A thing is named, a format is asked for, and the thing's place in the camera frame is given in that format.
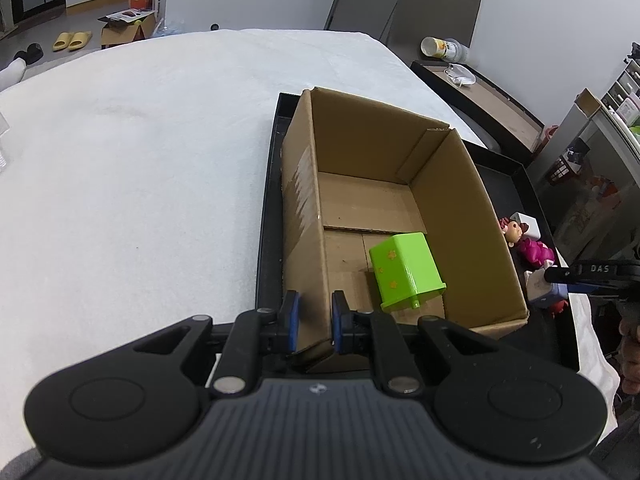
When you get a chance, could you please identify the open cardboard box on floor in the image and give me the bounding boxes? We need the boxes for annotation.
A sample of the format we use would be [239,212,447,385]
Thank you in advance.
[99,9,156,49]

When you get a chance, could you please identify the green toy block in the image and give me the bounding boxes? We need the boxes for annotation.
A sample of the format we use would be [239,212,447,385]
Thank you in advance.
[369,232,447,313]

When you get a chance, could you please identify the yellow slippers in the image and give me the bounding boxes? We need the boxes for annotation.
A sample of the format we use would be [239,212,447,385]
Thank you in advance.
[52,32,92,52]

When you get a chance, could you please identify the lilac cube toy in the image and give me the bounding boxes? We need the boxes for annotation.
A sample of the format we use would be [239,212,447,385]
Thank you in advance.
[525,260,568,308]

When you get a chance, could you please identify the grey desk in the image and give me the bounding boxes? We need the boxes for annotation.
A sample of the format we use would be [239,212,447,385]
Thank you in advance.
[527,89,639,262]

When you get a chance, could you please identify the black shallow tray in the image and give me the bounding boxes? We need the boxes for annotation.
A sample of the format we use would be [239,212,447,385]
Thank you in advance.
[255,93,579,372]

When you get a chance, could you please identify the stack of plastic cups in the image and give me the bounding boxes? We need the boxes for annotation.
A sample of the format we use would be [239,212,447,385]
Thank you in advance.
[420,37,470,64]

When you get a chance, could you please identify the black tray with cardboard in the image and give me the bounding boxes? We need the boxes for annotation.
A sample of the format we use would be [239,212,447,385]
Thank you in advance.
[410,60,544,165]

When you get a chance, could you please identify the brown cardboard box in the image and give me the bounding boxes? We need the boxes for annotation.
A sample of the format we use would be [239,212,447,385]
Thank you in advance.
[281,88,529,370]

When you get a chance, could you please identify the small red toy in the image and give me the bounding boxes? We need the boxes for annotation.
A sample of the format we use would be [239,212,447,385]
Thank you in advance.
[548,299,568,318]

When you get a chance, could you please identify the white power adapter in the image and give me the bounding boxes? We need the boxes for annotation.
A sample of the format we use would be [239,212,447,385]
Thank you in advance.
[510,211,541,240]

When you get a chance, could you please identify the pink doll figure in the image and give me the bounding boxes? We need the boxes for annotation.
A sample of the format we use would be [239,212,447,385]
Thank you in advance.
[499,217,555,269]

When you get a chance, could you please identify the black slippers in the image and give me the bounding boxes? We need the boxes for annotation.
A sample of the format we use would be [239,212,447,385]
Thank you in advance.
[14,44,43,66]

